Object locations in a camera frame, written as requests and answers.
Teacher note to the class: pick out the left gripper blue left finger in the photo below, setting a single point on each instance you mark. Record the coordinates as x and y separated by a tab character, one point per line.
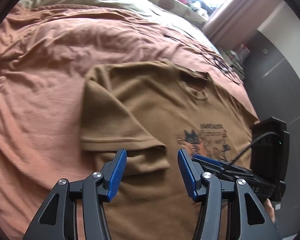
112	174

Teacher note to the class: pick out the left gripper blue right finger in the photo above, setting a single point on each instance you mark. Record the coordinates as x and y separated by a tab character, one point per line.
191	177

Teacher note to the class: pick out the brown printed t-shirt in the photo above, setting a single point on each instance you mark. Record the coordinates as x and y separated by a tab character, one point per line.
152	110

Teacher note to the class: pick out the person's right hand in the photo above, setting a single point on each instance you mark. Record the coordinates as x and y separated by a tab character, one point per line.
269	209

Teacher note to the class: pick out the white bedside cabinet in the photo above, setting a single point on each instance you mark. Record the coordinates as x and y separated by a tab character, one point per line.
233	60

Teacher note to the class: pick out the items on bedside cabinet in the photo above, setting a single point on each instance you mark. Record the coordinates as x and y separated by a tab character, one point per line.
240	53

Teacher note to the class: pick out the right pink curtain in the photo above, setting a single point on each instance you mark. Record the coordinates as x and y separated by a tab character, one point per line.
236	20

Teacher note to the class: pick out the salmon pink bed blanket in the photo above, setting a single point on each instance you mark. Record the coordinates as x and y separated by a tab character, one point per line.
45	55

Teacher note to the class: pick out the window seat cushion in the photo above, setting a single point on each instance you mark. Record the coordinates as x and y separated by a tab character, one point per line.
183	9

